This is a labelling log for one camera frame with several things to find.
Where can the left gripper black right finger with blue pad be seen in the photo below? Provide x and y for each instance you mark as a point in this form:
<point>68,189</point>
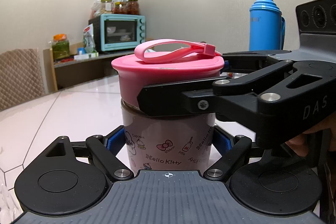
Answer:
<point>234,151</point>

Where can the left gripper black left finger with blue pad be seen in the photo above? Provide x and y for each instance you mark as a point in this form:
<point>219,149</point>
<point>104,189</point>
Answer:
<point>103,151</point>

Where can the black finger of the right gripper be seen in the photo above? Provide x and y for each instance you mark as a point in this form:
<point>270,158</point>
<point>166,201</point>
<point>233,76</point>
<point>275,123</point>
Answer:
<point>251,61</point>
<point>175,99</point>

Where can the Hello Kitty pink bottle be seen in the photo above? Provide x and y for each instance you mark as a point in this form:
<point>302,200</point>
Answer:
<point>167,143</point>

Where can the pink bottle cap with strap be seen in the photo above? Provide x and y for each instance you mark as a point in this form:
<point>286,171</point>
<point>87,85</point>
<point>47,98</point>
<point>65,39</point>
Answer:
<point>196,60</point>

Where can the person's right hand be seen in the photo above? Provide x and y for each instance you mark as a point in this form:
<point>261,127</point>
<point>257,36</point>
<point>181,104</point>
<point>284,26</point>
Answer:
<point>302,143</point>

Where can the blue thermos flask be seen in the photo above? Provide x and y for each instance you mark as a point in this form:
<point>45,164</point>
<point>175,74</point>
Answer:
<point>267,26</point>

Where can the wooden side shelf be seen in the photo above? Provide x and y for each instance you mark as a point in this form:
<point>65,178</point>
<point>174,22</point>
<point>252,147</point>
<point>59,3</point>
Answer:
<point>60,75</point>

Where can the green snack bag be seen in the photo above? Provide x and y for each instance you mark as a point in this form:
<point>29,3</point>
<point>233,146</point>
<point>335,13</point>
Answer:
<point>88,39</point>

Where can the green jar orange lid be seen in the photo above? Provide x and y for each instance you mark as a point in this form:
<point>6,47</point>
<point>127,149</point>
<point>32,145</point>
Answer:
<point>60,47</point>

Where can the teal toaster oven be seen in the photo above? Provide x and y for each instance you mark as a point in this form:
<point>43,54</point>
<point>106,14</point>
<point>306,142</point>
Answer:
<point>118,32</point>

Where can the quilted beige chair back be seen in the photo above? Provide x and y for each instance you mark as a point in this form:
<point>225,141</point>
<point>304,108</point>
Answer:
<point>21,77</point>

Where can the red chili jar right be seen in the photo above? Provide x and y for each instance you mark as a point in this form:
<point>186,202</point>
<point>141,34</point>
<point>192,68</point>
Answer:
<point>132,7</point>

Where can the red chili jar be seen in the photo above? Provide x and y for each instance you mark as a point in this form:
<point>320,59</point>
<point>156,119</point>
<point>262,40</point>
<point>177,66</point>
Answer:
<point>132,7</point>
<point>120,8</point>

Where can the red chili jar middle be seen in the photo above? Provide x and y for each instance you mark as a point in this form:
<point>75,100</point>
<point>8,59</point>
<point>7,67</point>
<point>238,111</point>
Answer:
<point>120,8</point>

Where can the pale jar yellow lid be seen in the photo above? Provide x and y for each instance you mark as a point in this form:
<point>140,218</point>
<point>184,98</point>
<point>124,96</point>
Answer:
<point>106,6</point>

